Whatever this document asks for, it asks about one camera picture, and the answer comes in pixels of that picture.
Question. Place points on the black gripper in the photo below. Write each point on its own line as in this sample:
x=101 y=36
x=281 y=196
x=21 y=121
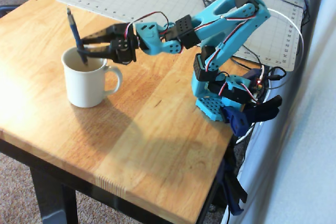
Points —
x=117 y=41

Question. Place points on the blue pen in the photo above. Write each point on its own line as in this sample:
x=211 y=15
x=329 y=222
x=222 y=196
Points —
x=74 y=28

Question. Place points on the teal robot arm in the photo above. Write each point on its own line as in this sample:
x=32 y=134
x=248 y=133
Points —
x=223 y=22

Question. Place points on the cream ceramic mug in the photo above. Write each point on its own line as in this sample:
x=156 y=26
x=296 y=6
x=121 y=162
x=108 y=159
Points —
x=84 y=85

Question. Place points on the black chair part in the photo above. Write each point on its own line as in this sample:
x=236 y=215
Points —
x=8 y=10

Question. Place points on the blue and black clamp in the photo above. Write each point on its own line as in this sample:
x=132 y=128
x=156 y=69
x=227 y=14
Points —
x=237 y=123

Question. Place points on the black table frame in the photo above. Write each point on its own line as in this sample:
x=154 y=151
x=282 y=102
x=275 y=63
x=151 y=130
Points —
x=50 y=190

